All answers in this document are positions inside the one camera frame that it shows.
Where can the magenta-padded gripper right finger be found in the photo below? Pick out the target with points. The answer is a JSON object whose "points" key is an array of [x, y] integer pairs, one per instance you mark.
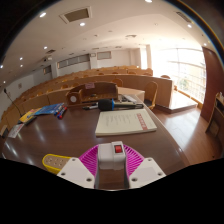
{"points": [[146, 171]]}

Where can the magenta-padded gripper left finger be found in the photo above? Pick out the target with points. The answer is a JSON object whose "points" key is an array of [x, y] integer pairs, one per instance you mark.
{"points": [[76, 171]]}

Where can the white charger with red switch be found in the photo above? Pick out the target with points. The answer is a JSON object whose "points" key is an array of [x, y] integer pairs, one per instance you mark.
{"points": [[111, 158]]}

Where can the yellow power strip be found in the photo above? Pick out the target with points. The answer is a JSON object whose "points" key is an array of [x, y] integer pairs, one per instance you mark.
{"points": [[55, 163]]}

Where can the white book with red strip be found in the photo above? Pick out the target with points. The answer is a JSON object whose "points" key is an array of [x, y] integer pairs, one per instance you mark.
{"points": [[123, 122]]}

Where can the red marker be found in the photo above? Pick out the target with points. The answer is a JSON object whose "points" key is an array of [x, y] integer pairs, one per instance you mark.
{"points": [[62, 112]]}

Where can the blue marker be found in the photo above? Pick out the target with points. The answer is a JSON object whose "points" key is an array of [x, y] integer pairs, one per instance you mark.
{"points": [[58, 109]]}

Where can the black pen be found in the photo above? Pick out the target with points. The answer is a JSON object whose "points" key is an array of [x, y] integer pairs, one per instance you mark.
{"points": [[90, 107]]}

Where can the blue booklet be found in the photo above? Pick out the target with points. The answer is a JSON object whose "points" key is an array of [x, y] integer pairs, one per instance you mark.
{"points": [[48, 109]]}

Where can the yellow booklet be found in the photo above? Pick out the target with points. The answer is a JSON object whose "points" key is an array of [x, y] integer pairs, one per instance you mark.
{"points": [[29, 115]]}

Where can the white and red leaflet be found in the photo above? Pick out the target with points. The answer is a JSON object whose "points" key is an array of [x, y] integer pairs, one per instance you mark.
{"points": [[15, 130]]}

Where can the black handheld microphone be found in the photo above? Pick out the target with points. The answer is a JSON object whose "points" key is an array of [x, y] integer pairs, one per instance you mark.
{"points": [[106, 104]]}

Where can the wooden desk organizer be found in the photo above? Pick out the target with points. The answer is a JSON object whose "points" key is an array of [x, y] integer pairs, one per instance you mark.
{"points": [[96, 93]]}

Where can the wooden chair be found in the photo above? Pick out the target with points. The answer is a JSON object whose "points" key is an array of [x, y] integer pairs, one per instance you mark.
{"points": [[150, 90]]}

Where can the rows of wooden lecture seats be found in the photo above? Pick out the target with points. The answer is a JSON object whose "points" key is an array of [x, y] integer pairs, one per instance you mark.
{"points": [[43, 95]]}

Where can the wooden shelf unit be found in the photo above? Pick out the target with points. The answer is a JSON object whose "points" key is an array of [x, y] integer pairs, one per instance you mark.
{"points": [[215, 123]]}

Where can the black gooseneck microphone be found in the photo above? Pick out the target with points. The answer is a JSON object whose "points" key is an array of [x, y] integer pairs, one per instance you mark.
{"points": [[11, 100]]}

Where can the large window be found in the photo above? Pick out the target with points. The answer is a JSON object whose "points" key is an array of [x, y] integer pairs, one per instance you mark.
{"points": [[186, 73]]}

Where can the ceiling lights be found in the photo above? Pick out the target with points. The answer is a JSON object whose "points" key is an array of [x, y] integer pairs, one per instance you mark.
{"points": [[82, 24]]}

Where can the square ceiling air vent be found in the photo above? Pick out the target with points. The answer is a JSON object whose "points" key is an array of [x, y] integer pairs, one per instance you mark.
{"points": [[76, 14]]}

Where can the slatted ceiling air vent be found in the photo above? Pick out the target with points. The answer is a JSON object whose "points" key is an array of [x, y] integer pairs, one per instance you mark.
{"points": [[184, 16]]}

